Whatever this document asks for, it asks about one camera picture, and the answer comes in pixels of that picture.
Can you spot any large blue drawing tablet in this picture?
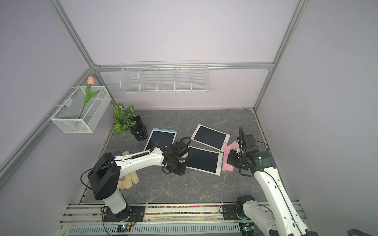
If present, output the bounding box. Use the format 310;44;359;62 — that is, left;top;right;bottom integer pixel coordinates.
144;128;177;150

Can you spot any pink microfiber cloth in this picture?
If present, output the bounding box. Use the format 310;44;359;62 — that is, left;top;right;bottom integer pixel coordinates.
221;141;239;172

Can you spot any white drawing tablet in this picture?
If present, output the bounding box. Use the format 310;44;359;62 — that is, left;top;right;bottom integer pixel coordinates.
185;146;223;176
191;124;230;151

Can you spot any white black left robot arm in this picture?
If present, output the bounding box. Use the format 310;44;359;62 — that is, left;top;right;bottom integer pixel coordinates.
85;137;192;222

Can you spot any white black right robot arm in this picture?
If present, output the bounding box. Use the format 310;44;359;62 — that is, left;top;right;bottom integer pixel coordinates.
227;128;318;236

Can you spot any beige cloth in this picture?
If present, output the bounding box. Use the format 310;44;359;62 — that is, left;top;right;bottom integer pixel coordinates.
116;151;140;190

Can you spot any green potted plant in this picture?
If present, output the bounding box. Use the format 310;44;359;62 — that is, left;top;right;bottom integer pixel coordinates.
113;103;137;132

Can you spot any pink artificial tulip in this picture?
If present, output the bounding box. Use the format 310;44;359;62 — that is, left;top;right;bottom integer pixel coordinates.
79;76;99;119

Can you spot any white mesh side basket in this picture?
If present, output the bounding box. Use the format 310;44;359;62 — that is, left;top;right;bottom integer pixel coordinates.
50;86;111;133

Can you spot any white ventilation grille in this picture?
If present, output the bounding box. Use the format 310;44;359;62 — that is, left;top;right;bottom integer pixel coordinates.
65;223;241;236

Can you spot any white wire wall basket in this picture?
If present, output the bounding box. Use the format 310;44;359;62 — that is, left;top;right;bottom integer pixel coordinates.
120;61;209;93

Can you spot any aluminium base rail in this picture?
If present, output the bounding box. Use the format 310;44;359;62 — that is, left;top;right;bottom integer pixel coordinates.
58;202;309;226

